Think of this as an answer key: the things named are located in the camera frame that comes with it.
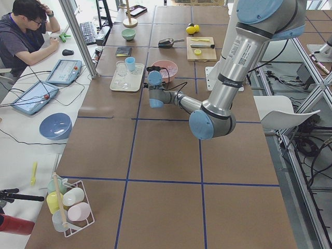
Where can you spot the metal ice scoop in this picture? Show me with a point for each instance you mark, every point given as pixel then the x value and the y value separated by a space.
pixel 168 42

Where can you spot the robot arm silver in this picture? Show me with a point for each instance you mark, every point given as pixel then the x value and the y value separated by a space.
pixel 257 22

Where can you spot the clear ice cubes pile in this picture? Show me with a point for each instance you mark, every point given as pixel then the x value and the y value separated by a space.
pixel 168 72

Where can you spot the light blue cup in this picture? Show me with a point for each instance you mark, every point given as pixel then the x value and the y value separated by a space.
pixel 130 63

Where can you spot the white cup in rack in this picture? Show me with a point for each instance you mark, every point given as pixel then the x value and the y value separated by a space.
pixel 73 196

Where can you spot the green cup in rack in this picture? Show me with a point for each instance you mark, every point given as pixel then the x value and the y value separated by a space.
pixel 51 186

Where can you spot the pink cup in rack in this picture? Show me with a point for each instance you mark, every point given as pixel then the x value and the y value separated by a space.
pixel 79 212

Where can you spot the yellow cup in rack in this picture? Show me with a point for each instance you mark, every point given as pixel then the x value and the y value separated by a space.
pixel 52 202

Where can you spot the clear cup in rack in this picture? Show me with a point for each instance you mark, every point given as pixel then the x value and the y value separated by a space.
pixel 58 223

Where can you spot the white bear tray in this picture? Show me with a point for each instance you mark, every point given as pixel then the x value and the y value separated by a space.
pixel 134 78

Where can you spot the pink bowl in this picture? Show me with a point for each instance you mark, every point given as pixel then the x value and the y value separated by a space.
pixel 163 64

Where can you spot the clear wine glass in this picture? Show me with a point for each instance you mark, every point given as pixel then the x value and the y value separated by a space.
pixel 122 71

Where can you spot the lemon half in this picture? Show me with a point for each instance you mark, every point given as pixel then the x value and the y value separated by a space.
pixel 197 52

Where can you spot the steel muddler black tip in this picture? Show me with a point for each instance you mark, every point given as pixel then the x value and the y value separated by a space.
pixel 203 46

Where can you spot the wooden cutting board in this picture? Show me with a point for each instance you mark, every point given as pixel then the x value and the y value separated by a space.
pixel 207 54

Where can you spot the yellow plastic knife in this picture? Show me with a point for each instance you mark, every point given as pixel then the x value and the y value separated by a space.
pixel 199 40

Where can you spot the green bowl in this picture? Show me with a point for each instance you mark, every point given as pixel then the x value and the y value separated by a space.
pixel 128 34

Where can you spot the yellow lemon lower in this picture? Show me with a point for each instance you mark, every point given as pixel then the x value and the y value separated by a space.
pixel 190 30

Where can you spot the yellow lemon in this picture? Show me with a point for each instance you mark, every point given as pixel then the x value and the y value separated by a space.
pixel 190 30
pixel 196 28

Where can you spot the yellow lemon upper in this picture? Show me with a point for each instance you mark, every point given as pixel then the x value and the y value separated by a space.
pixel 196 28

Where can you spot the blue bowl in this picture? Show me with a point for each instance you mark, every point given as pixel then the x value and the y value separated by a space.
pixel 56 127

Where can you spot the white chair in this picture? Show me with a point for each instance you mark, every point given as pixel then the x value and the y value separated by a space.
pixel 276 112

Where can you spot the far teach pendant tablet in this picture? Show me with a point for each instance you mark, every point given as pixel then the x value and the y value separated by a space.
pixel 65 72

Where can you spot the teach pendant tablet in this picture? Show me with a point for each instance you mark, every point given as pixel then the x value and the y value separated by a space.
pixel 65 72
pixel 35 98

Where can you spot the black computer mouse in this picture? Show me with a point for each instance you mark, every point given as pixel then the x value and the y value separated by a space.
pixel 67 52

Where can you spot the black keyboard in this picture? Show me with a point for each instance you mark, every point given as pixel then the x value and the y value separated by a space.
pixel 89 33

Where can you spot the near teach pendant tablet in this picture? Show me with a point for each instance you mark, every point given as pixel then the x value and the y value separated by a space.
pixel 35 98

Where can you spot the green clamp tool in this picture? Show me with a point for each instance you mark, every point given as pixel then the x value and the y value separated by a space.
pixel 63 34

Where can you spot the yellow plastic fork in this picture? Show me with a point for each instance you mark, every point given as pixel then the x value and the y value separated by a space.
pixel 33 176

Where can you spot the seated person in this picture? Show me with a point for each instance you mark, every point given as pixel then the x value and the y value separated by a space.
pixel 22 33

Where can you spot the red cylinder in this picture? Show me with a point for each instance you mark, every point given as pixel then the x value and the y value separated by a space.
pixel 14 225

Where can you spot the white wire cup rack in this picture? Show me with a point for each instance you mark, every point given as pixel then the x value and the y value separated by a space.
pixel 69 206

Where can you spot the aluminium frame post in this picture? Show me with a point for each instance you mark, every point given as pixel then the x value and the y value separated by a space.
pixel 74 26

